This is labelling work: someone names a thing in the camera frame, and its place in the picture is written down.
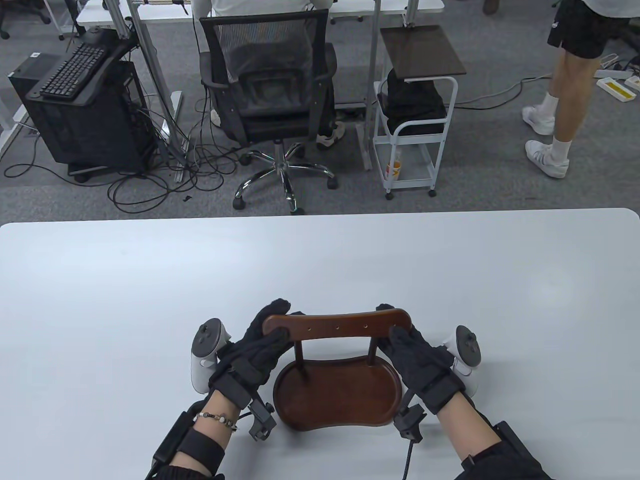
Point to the person's right forearm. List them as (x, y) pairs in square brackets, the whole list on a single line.
[(465, 430)]

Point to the black bag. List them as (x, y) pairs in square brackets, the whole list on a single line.
[(410, 105)]

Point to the black office chair base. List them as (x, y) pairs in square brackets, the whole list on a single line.
[(25, 12)]

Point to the black white hand controller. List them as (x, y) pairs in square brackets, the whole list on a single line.
[(467, 350), (202, 370)]

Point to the person's left hand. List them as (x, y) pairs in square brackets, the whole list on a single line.
[(255, 355)]

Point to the person's right hand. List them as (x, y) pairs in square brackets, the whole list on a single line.
[(420, 360)]

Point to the white power strip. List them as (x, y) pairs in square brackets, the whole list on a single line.
[(612, 73)]

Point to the wooden key rack tray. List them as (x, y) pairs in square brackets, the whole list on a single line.
[(340, 395)]

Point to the black computer tower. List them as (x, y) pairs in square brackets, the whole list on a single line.
[(85, 130)]

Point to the black mesh office chair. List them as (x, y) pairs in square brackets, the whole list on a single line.
[(270, 100)]

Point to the dark wooden board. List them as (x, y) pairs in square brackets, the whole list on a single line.
[(422, 50)]

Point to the orange bottle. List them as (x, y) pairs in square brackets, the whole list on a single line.
[(395, 171)]

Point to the black keyboard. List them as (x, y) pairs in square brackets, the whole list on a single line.
[(75, 70)]

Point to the white rolling cart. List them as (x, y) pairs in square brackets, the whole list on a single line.
[(450, 125)]

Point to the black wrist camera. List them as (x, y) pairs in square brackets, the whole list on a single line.
[(261, 422), (410, 422)]

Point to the wooden key rack bar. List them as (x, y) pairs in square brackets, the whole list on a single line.
[(340, 325)]

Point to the person's left forearm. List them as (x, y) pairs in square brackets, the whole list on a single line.
[(210, 435)]

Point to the black keyboard tray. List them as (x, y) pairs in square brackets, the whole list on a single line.
[(107, 75)]

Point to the wooden key rack rod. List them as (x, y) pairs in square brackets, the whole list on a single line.
[(373, 350), (300, 355)]

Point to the white yellow flat box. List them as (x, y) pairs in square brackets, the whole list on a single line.
[(615, 90), (634, 83)]

